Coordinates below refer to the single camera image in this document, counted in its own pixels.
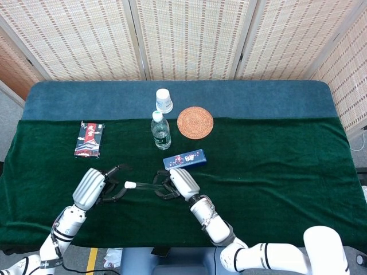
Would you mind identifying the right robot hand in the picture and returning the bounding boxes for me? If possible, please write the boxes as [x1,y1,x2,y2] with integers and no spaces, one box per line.
[153,168,201,202]

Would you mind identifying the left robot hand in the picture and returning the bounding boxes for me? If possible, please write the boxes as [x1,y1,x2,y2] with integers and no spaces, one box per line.
[72,163,133,211]

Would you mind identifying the clear glass tube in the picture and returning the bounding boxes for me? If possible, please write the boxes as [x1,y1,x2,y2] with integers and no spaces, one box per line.
[133,180,169,192]

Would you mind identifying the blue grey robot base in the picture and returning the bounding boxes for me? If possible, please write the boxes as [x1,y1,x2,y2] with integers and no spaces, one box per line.
[119,246,243,275]

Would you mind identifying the blue rectangular printed box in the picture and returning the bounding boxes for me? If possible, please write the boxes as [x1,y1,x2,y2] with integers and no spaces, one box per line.
[162,148,208,172]

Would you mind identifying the black red printed box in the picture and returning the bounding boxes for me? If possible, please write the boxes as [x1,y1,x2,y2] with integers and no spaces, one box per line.
[73,120,106,159]

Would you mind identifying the clear plastic water bottle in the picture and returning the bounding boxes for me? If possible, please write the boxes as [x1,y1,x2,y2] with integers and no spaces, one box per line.
[150,111,172,151]

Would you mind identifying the round woven rattan coaster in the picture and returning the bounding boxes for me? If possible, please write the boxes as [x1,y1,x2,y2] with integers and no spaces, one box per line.
[177,106,214,140]

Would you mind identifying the crumpled white plastic bag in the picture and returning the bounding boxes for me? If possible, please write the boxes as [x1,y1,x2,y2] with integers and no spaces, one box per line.
[103,247,123,269]

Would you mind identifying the flat black item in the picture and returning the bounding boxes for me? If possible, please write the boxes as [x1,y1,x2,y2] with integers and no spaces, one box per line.
[151,246,170,258]

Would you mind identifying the yellow floor tape strip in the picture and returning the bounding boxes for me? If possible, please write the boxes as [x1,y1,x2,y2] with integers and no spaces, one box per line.
[85,247,99,275]

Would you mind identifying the white paper cup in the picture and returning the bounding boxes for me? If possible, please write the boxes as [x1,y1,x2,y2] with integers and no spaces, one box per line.
[155,88,174,114]

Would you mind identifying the green velvet cloth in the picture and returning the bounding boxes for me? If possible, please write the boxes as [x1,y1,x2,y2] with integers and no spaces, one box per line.
[0,117,362,249]

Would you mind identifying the blue table cloth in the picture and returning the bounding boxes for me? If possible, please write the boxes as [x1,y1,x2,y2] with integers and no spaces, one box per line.
[21,80,338,121]

